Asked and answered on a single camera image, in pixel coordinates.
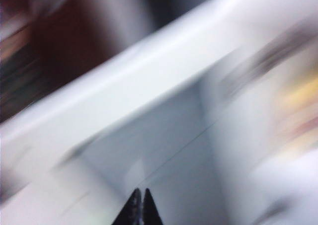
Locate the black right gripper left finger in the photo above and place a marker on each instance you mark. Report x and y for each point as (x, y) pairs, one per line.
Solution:
(133, 210)

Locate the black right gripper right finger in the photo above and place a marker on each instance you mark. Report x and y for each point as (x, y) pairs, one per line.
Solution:
(151, 210)

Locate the white cabinet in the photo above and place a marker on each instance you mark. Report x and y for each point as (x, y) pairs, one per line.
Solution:
(161, 125)

